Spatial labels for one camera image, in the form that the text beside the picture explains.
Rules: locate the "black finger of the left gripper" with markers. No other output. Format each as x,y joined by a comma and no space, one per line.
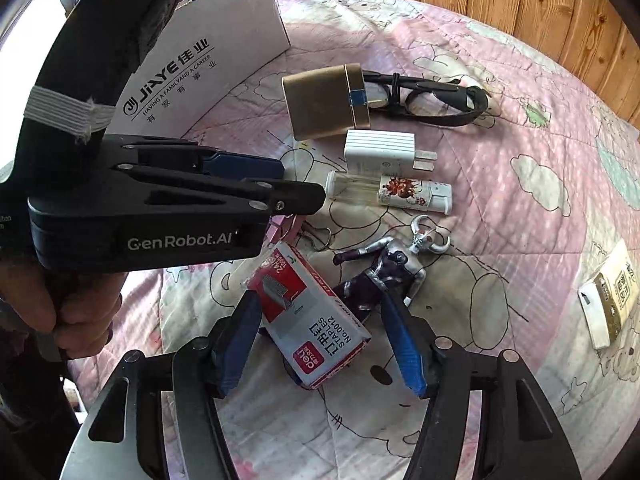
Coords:
149,190

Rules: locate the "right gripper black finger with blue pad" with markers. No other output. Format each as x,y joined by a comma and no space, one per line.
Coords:
220,159
520,436
122,437

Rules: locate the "red white staples box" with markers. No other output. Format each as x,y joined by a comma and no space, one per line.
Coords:
315,332

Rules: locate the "black sunglasses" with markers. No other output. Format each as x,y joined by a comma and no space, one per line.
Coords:
399,96

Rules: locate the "person's left hand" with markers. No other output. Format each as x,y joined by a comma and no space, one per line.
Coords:
82,326

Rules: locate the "gold power bank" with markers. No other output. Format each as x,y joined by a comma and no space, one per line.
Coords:
326,102

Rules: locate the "white cardboard storage box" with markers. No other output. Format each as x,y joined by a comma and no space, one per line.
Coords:
207,48

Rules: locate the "purple silver Ultraman figure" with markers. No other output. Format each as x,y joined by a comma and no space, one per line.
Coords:
395,266

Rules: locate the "white patterned lighter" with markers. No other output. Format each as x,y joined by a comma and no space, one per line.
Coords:
386,191

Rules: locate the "small white gold box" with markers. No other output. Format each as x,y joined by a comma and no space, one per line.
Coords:
608,297

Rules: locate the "pink cartoon quilt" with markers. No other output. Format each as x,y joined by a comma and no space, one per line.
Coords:
545,186

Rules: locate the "white USB wall charger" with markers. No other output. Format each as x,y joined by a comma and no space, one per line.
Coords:
385,153

